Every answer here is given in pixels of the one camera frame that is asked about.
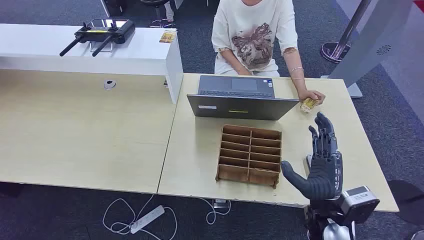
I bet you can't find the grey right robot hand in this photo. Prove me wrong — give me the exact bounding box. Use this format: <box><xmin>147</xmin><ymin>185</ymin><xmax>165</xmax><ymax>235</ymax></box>
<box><xmin>280</xmin><ymin>111</ymin><xmax>344</xmax><ymax>202</ymax></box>

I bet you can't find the person's left hand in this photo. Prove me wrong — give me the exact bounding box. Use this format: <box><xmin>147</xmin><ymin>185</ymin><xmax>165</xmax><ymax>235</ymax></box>
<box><xmin>298</xmin><ymin>89</ymin><xmax>327</xmax><ymax>107</ymax></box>

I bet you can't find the yellow ID card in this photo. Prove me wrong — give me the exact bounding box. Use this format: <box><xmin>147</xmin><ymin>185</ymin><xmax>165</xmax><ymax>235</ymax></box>
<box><xmin>299</xmin><ymin>97</ymin><xmax>320</xmax><ymax>115</ymax></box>

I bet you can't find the brown wooden card organizer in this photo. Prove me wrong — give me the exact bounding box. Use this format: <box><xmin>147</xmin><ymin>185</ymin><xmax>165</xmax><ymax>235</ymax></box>
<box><xmin>215</xmin><ymin>124</ymin><xmax>283</xmax><ymax>190</ymax></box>

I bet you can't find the yellow printed card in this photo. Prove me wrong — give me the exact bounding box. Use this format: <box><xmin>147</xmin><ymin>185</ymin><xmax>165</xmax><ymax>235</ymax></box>
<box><xmin>158</xmin><ymin>30</ymin><xmax>176</xmax><ymax>44</ymax></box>

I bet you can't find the grey laptop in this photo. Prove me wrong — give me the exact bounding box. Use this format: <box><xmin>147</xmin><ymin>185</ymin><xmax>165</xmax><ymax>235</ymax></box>
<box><xmin>186</xmin><ymin>74</ymin><xmax>301</xmax><ymax>121</ymax></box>

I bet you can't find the grey standing sign panel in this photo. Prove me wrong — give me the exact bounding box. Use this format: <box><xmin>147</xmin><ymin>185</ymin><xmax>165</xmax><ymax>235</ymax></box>
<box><xmin>320</xmin><ymin>0</ymin><xmax>417</xmax><ymax>99</ymax></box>

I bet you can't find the black round base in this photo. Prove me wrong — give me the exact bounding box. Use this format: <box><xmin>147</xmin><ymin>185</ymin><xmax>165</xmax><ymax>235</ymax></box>
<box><xmin>387</xmin><ymin>179</ymin><xmax>424</xmax><ymax>228</ymax></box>

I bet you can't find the black office chair base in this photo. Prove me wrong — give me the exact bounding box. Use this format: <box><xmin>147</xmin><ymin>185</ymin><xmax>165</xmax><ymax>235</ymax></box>
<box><xmin>139</xmin><ymin>0</ymin><xmax>175</xmax><ymax>29</ymax></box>

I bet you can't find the small grey power adapter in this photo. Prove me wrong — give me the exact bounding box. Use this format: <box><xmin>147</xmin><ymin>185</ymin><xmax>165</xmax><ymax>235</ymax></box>
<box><xmin>211</xmin><ymin>199</ymin><xmax>231</xmax><ymax>210</ymax></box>

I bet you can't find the white raised counter shelf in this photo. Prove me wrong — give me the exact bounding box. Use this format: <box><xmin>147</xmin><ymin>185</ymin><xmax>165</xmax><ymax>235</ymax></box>
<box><xmin>0</xmin><ymin>23</ymin><xmax>184</xmax><ymax>105</ymax></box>

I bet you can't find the black remote controller with antennas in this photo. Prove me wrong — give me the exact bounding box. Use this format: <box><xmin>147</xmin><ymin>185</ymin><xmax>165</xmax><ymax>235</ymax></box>
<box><xmin>59</xmin><ymin>18</ymin><xmax>136</xmax><ymax>58</ymax></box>

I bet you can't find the black cabinet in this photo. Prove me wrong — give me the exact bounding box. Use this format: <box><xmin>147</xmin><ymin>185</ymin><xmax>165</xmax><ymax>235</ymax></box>
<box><xmin>100</xmin><ymin>0</ymin><xmax>127</xmax><ymax>17</ymax></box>

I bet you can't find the white power strip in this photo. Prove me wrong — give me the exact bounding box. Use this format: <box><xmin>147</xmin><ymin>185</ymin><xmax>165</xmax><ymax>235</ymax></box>
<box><xmin>129</xmin><ymin>204</ymin><xmax>166</xmax><ymax>235</ymax></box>

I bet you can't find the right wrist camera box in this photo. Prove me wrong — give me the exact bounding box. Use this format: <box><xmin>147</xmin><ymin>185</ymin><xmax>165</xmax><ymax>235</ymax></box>
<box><xmin>339</xmin><ymin>185</ymin><xmax>381</xmax><ymax>224</ymax></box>

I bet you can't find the chrome stanchion post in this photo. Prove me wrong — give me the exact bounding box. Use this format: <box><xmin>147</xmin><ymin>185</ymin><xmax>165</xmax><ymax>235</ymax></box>
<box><xmin>320</xmin><ymin>0</ymin><xmax>372</xmax><ymax>64</ymax></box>

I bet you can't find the white looped cable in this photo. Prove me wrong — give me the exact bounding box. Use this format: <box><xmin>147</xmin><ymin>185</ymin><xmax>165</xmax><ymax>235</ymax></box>
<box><xmin>198</xmin><ymin>198</ymin><xmax>232</xmax><ymax>226</ymax></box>

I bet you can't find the metal wire controller stand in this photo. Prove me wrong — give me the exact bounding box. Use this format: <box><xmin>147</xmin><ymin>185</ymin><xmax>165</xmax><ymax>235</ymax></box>
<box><xmin>88</xmin><ymin>41</ymin><xmax>114</xmax><ymax>54</ymax></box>

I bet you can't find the white power strip cable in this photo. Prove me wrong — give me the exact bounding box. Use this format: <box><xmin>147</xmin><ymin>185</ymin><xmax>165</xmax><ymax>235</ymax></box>
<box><xmin>101</xmin><ymin>193</ymin><xmax>178</xmax><ymax>240</ymax></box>

